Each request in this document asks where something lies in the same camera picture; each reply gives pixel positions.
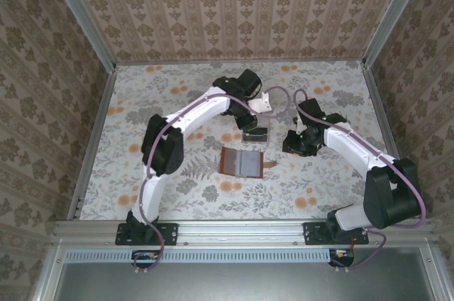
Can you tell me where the aluminium frame post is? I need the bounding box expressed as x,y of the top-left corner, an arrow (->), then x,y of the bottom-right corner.
41,0 -> 118,72
362,0 -> 436,67

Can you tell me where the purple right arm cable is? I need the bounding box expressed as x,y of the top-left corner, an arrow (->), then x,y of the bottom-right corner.
293,88 -> 426,274

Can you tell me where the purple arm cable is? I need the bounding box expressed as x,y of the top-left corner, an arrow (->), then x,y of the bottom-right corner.
293,88 -> 426,274
133,86 -> 296,274

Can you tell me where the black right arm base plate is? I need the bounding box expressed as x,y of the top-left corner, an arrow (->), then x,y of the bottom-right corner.
304,221 -> 370,246

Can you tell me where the grey metal sheet panel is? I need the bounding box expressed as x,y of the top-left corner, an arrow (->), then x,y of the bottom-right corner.
33,261 -> 436,301

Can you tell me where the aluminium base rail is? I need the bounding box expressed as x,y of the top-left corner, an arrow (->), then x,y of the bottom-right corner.
52,219 -> 436,245

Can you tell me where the black connector box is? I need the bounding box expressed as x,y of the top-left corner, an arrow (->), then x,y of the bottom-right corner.
131,249 -> 161,269
328,248 -> 356,268

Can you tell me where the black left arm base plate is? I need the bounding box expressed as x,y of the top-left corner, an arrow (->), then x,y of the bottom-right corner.
115,221 -> 178,246

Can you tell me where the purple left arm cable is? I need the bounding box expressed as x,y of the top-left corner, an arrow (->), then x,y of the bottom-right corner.
133,86 -> 296,274

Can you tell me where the floral patterned table cover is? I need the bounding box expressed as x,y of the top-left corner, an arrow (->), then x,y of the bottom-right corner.
76,61 -> 409,220

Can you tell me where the aluminium table side rail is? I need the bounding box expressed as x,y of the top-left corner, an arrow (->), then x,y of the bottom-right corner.
361,62 -> 419,220
67,65 -> 118,222

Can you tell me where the brown leather card holder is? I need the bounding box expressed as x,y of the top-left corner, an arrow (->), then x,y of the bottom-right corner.
219,147 -> 277,179

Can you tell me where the grey slotted cable duct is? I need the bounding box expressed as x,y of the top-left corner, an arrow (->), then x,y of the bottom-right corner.
65,248 -> 333,263

